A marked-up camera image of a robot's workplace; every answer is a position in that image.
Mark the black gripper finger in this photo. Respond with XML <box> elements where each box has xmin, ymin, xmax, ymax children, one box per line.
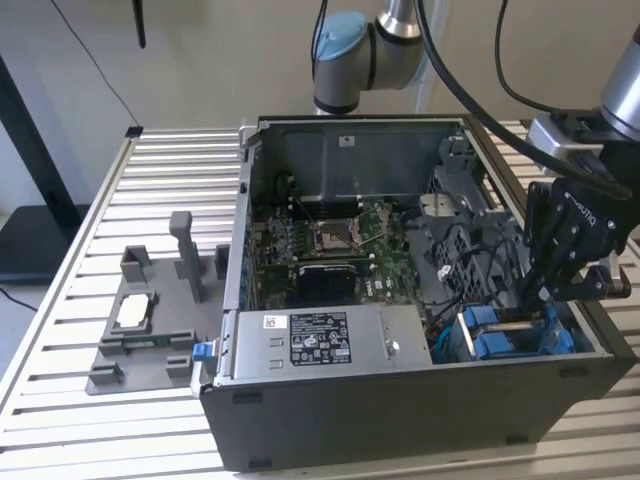
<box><xmin>541</xmin><ymin>238</ymin><xmax>591</xmax><ymax>305</ymax></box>
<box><xmin>519</xmin><ymin>180</ymin><xmax>555</xmax><ymax>315</ymax></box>

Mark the black disk wire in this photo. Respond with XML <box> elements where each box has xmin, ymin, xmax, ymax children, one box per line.
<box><xmin>484</xmin><ymin>234</ymin><xmax>544</xmax><ymax>322</ymax></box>

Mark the hard disk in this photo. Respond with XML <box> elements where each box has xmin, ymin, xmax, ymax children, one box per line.
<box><xmin>458</xmin><ymin>303</ymin><xmax>577</xmax><ymax>360</ymax></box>

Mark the blue carrier in bay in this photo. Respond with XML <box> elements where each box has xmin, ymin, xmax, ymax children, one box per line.
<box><xmin>473</xmin><ymin>334</ymin><xmax>512</xmax><ymax>360</ymax></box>

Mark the green motherboard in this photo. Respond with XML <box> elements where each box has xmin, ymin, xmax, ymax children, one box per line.
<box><xmin>249</xmin><ymin>199</ymin><xmax>429</xmax><ymax>312</ymax></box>

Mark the silver power supply unit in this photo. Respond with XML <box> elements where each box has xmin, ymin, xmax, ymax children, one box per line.
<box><xmin>233</xmin><ymin>304</ymin><xmax>432</xmax><ymax>382</ymax></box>

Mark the CPU socket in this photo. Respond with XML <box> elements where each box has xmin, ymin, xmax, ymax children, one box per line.
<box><xmin>310</xmin><ymin>218</ymin><xmax>362</xmax><ymax>252</ymax></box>

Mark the black graphics card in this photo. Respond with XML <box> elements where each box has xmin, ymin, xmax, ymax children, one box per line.
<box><xmin>296</xmin><ymin>263</ymin><xmax>359</xmax><ymax>308</ymax></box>

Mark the black open PC case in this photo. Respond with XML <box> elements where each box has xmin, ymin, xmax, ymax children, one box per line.
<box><xmin>199</xmin><ymin>112</ymin><xmax>639</xmax><ymax>474</ymax></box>

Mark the blue case latch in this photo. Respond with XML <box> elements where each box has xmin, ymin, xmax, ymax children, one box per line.
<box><xmin>191</xmin><ymin>340</ymin><xmax>219</xmax><ymax>363</ymax></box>

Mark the grey parts rack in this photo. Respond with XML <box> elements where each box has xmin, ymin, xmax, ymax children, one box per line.
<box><xmin>85</xmin><ymin>210</ymin><xmax>232</xmax><ymax>399</ymax></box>

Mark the silver CPU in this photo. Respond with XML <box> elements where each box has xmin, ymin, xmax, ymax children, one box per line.
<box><xmin>116</xmin><ymin>294</ymin><xmax>152</xmax><ymax>330</ymax></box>

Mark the black hanging rod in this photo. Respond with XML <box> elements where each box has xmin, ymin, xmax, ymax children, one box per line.
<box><xmin>130</xmin><ymin>0</ymin><xmax>148</xmax><ymax>50</ymax></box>

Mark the black monitor stand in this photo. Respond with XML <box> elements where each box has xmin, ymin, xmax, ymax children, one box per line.
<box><xmin>0</xmin><ymin>53</ymin><xmax>92</xmax><ymax>287</ymax></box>

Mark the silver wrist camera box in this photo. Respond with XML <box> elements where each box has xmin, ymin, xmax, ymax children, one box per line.
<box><xmin>526</xmin><ymin>111</ymin><xmax>608</xmax><ymax>174</ymax></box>

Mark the black wire white connector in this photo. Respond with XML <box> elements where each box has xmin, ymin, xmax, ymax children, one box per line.
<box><xmin>434</xmin><ymin>264</ymin><xmax>456</xmax><ymax>301</ymax></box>

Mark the grey disk bay frame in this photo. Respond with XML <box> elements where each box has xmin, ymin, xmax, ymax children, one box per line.
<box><xmin>413</xmin><ymin>133</ymin><xmax>526</xmax><ymax>314</ymax></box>

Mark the blue data wire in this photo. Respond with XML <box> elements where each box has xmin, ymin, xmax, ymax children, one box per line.
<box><xmin>432</xmin><ymin>323</ymin><xmax>455</xmax><ymax>363</ymax></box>

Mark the thick black gripper cable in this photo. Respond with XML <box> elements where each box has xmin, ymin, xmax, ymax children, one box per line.
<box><xmin>412</xmin><ymin>0</ymin><xmax>634</xmax><ymax>201</ymax></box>

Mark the black camera cable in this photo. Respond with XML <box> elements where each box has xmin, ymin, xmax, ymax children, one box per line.
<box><xmin>494</xmin><ymin>0</ymin><xmax>601</xmax><ymax>119</ymax></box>

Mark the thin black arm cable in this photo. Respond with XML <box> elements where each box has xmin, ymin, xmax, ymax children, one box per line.
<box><xmin>310</xmin><ymin>0</ymin><xmax>330</xmax><ymax>54</ymax></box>

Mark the thin black wall cable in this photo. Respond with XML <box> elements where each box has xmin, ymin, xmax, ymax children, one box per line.
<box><xmin>48</xmin><ymin>0</ymin><xmax>143</xmax><ymax>130</ymax></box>

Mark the black floor cable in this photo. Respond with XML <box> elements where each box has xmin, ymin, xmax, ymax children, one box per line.
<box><xmin>0</xmin><ymin>286</ymin><xmax>40</xmax><ymax>314</ymax></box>

